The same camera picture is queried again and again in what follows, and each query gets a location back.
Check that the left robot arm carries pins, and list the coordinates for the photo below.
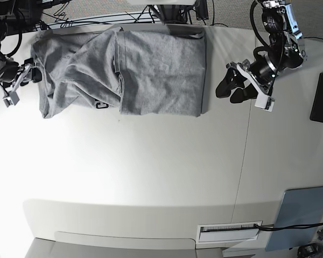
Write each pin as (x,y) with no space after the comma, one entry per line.
(285,50)

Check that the grey T-shirt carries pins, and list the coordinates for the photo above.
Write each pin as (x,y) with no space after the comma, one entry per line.
(138,72)

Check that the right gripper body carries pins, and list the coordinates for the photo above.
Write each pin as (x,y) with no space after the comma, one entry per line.
(8,71)

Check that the blue-grey flat pad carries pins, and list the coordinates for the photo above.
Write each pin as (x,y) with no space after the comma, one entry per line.
(298,207)

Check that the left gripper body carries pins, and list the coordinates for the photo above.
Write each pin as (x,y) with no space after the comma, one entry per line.
(264,70)

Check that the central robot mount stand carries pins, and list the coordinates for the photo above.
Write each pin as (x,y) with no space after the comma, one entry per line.
(179,13)

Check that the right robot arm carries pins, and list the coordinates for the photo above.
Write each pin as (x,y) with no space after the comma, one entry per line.
(10,16)

